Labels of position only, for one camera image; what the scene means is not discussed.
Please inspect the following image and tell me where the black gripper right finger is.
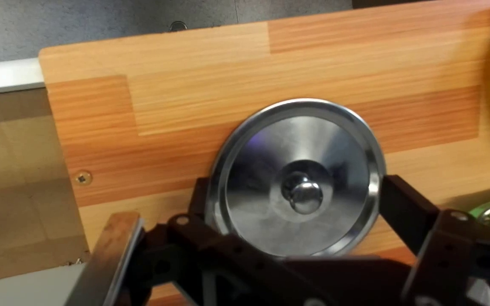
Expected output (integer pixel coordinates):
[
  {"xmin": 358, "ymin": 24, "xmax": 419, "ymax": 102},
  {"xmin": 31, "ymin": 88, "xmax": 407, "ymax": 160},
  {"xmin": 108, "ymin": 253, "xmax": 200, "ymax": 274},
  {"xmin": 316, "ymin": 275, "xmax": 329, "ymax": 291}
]
[{"xmin": 378, "ymin": 175, "xmax": 490, "ymax": 306}]

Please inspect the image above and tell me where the round steel pot lid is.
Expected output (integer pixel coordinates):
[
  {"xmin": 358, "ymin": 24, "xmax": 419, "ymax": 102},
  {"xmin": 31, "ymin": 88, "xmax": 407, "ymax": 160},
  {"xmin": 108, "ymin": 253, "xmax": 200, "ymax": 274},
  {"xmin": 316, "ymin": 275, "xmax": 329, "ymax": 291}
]
[{"xmin": 205, "ymin": 99, "xmax": 389, "ymax": 260}]

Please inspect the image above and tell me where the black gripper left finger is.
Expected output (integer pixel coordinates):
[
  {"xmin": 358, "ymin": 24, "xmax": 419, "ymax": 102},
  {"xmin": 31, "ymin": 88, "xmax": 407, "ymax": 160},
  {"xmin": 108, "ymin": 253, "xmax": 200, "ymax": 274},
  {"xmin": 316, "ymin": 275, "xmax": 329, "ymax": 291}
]
[{"xmin": 65, "ymin": 177, "xmax": 316, "ymax": 306}]

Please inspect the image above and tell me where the wooden counter slab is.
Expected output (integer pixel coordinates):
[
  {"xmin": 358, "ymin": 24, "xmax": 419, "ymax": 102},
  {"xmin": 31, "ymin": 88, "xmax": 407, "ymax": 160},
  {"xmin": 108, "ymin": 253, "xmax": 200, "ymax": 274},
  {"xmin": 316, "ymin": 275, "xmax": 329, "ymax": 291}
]
[{"xmin": 38, "ymin": 0, "xmax": 490, "ymax": 306}]

